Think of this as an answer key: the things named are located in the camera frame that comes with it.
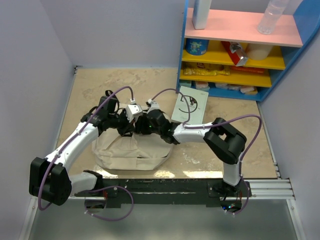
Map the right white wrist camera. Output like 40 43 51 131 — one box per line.
146 99 160 111

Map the beige student backpack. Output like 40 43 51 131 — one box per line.
91 89 175 171

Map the orange red packet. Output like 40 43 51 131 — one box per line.
229 65 265 74

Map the clear plastic bottle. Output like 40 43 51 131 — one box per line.
257 0 290 35

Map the red snack packet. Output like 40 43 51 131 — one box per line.
221 41 249 67

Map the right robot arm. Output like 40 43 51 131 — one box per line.
135 109 247 197

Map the blue shelf unit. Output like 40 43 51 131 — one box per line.
176 0 320 102

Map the pastel sponges row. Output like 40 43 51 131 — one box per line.
179 80 258 95

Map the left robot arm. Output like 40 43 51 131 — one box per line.
28 96 139 206

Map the white bowl cup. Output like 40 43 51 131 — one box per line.
245 43 274 61

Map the blue tin can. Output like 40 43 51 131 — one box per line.
185 38 210 56

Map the yellow snack bag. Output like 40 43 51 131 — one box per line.
183 62 231 76

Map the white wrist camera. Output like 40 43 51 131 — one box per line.
125 104 143 123
146 99 160 111

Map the white bottle on shelf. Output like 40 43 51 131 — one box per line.
192 0 212 30

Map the white book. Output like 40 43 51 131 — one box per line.
171 86 209 125

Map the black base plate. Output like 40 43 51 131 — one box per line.
74 177 252 209

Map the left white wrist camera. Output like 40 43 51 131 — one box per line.
125 104 143 123

